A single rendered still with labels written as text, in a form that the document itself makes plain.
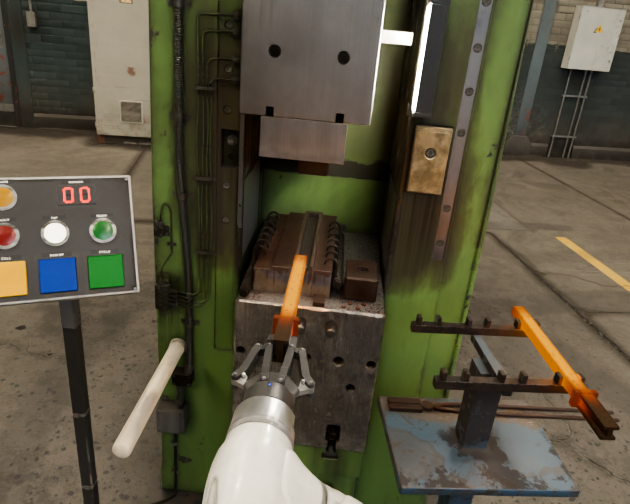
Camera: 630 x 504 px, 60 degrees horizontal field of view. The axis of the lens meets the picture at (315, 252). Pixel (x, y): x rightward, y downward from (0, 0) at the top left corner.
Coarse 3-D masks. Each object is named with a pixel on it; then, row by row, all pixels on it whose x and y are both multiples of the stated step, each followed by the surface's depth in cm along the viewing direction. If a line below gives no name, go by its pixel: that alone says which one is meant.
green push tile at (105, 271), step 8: (88, 256) 123; (96, 256) 124; (104, 256) 124; (112, 256) 125; (120, 256) 125; (88, 264) 123; (96, 264) 123; (104, 264) 124; (112, 264) 125; (120, 264) 125; (88, 272) 123; (96, 272) 123; (104, 272) 124; (112, 272) 125; (120, 272) 125; (96, 280) 123; (104, 280) 124; (112, 280) 124; (120, 280) 125; (96, 288) 123
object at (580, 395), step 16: (528, 320) 129; (528, 336) 126; (544, 336) 123; (544, 352) 118; (560, 368) 112; (576, 384) 107; (576, 400) 104; (592, 400) 102; (592, 416) 101; (608, 416) 98; (608, 432) 96
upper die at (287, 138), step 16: (272, 112) 129; (272, 128) 125; (288, 128) 124; (304, 128) 124; (320, 128) 124; (336, 128) 124; (272, 144) 126; (288, 144) 126; (304, 144) 126; (320, 144) 125; (336, 144) 125; (304, 160) 127; (320, 160) 127; (336, 160) 127
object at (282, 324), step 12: (300, 264) 122; (300, 276) 116; (288, 288) 111; (300, 288) 111; (288, 300) 106; (288, 312) 102; (276, 324) 98; (288, 324) 95; (276, 336) 91; (288, 336) 92; (276, 360) 92
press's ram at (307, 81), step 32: (256, 0) 114; (288, 0) 114; (320, 0) 113; (352, 0) 113; (384, 0) 113; (256, 32) 117; (288, 32) 116; (320, 32) 116; (352, 32) 115; (384, 32) 133; (256, 64) 119; (288, 64) 119; (320, 64) 118; (352, 64) 118; (256, 96) 122; (288, 96) 122; (320, 96) 121; (352, 96) 121
